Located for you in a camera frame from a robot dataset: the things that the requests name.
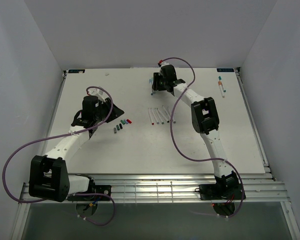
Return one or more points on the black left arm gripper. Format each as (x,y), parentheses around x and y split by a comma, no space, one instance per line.
(116,112)

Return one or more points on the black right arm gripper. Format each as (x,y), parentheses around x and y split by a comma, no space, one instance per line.
(156,77)

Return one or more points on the light green cap marker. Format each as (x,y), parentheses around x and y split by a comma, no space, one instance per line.
(151,86)

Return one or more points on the black cap marker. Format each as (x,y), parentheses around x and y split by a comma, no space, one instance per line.
(165,116)

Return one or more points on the lavender cap marker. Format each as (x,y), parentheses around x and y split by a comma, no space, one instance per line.
(155,116)

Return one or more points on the red cap marker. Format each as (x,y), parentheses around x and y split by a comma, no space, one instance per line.
(151,116)

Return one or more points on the light blue cap marker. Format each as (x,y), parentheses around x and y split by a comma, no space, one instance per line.
(151,86)

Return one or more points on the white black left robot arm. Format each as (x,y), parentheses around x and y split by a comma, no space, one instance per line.
(49,178)

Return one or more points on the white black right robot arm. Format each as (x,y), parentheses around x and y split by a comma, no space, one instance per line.
(205,121)

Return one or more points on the left corner label sticker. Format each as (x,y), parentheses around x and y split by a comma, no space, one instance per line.
(76,71)

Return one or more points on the corner label sticker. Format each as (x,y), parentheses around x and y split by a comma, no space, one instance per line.
(225,70)
(76,71)

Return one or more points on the teal cap marker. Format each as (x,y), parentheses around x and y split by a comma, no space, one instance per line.
(221,83)

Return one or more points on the orange cap marker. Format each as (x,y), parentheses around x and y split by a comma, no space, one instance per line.
(221,88)

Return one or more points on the right corner label sticker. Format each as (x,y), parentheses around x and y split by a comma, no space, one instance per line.
(225,70)

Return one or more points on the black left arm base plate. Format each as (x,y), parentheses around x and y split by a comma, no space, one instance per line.
(97,189)

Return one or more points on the aluminium table frame rail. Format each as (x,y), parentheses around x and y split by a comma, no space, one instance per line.
(168,188)

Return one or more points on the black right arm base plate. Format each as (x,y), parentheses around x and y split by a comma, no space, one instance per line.
(216,192)

